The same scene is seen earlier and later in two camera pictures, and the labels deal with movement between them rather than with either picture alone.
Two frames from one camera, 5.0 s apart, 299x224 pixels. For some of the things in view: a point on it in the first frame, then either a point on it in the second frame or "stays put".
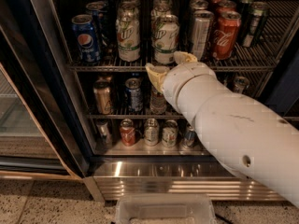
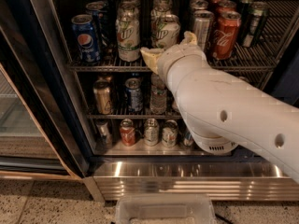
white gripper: x=183 y=76 -> x=177 y=57
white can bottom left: x=151 y=133 stays put
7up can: x=165 y=33 stays put
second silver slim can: x=196 y=5 stays put
